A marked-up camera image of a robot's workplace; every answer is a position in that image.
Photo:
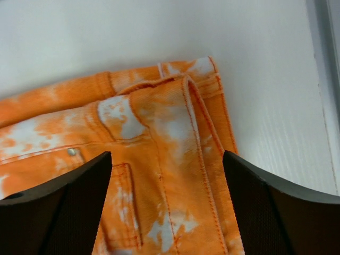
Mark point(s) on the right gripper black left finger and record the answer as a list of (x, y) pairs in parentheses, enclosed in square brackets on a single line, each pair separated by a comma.
[(60, 216)]

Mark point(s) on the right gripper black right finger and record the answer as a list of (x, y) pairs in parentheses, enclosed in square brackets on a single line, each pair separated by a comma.
[(277, 216)]

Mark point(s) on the orange white tie-dye trousers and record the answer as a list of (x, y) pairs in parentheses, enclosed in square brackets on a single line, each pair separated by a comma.
[(166, 127)]

